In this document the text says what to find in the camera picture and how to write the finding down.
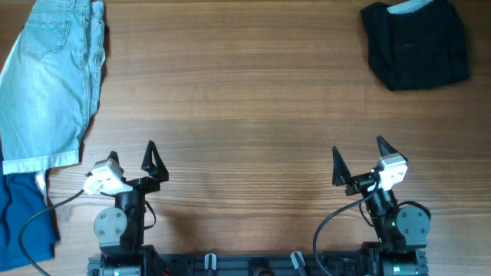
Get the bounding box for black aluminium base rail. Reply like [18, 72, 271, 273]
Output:
[87, 251, 429, 276]

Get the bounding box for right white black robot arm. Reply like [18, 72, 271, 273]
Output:
[332, 136, 431, 275]

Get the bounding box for right black camera cable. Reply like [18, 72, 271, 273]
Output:
[312, 170, 381, 268]

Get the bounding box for black folded garment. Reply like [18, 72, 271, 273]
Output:
[361, 1, 470, 91]

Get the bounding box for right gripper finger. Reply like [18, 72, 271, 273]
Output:
[376, 136, 407, 161]
[332, 146, 351, 186]

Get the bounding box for blue white-striped garment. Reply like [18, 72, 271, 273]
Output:
[0, 145, 59, 271]

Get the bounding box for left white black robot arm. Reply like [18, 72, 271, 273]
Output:
[87, 140, 171, 276]

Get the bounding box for black camera cable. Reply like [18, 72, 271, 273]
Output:
[18, 189, 86, 276]
[312, 170, 381, 268]

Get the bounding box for left black camera cable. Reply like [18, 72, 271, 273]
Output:
[18, 189, 86, 276]

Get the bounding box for light blue denim shorts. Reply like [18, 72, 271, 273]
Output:
[1, 0, 106, 174]

